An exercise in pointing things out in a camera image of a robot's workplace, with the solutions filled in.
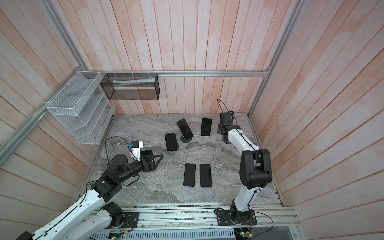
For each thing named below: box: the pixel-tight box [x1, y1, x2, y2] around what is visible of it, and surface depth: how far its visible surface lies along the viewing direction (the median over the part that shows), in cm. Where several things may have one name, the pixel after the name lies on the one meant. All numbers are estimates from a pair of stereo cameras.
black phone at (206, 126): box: [200, 118, 212, 137], surface depth 103 cm
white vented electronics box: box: [89, 229, 237, 240], surface depth 71 cm
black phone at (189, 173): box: [183, 163, 196, 187], surface depth 90 cm
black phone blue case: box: [164, 133, 177, 152], surface depth 92 cm
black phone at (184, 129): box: [176, 118, 194, 141], surface depth 102 cm
